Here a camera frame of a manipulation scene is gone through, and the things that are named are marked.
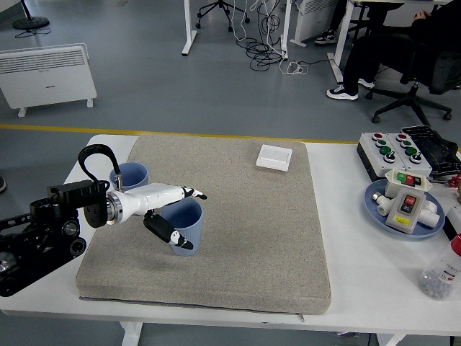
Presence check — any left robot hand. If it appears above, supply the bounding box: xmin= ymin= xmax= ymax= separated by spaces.
xmin=120 ymin=182 xmax=209 ymax=251

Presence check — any blue ribbed cup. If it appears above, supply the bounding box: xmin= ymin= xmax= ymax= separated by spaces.
xmin=158 ymin=198 xmax=205 ymax=257
xmin=109 ymin=162 xmax=150 ymax=192

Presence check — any grey-brown mat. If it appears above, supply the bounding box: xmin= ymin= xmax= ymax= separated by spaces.
xmin=76 ymin=135 xmax=333 ymax=315

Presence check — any white electric heater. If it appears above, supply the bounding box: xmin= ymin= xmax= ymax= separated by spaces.
xmin=0 ymin=43 xmax=99 ymax=118
xmin=290 ymin=0 xmax=339 ymax=48

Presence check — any white desk leg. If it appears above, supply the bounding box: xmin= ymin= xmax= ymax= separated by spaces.
xmin=181 ymin=0 xmax=198 ymax=56
xmin=327 ymin=0 xmax=356 ymax=86
xmin=279 ymin=0 xmax=292 ymax=61

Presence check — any black office chair base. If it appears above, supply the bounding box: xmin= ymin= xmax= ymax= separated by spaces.
xmin=195 ymin=0 xmax=251 ymax=33

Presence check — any black fan stand base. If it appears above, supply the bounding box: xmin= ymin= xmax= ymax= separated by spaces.
xmin=13 ymin=0 xmax=51 ymax=31

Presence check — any blue plate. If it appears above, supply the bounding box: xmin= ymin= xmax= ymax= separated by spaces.
xmin=364 ymin=179 xmax=447 ymax=239

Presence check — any white three-button control box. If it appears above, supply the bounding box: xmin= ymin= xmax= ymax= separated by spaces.
xmin=385 ymin=132 xmax=433 ymax=178
xmin=357 ymin=132 xmax=408 ymax=182

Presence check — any white table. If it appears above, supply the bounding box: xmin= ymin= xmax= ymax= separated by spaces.
xmin=0 ymin=133 xmax=461 ymax=346

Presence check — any white pipe fitting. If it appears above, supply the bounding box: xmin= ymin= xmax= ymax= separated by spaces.
xmin=419 ymin=200 xmax=441 ymax=230
xmin=372 ymin=192 xmax=393 ymax=217

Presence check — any person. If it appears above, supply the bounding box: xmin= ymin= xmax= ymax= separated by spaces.
xmin=314 ymin=0 xmax=349 ymax=45
xmin=326 ymin=0 xmax=461 ymax=102

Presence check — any black office chair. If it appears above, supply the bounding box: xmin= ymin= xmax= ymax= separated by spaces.
xmin=365 ymin=46 xmax=461 ymax=125

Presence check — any black tool case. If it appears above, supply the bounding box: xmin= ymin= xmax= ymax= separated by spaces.
xmin=401 ymin=125 xmax=461 ymax=183

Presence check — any clear bottle with red cap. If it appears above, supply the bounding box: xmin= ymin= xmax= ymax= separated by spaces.
xmin=419 ymin=233 xmax=461 ymax=302

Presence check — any white wall switch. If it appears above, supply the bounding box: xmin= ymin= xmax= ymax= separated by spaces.
xmin=256 ymin=144 xmax=294 ymax=172

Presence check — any black floor cable bundle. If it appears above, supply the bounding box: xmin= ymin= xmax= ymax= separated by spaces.
xmin=236 ymin=0 xmax=289 ymax=72

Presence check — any white cable with adapter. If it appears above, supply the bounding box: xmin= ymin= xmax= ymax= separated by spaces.
xmin=230 ymin=0 xmax=310 ymax=76

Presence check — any beige red-black push-button switch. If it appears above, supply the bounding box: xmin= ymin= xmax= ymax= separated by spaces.
xmin=385 ymin=187 xmax=427 ymax=234

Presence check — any beige three-button switch box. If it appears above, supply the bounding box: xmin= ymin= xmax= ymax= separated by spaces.
xmin=384 ymin=169 xmax=433 ymax=198

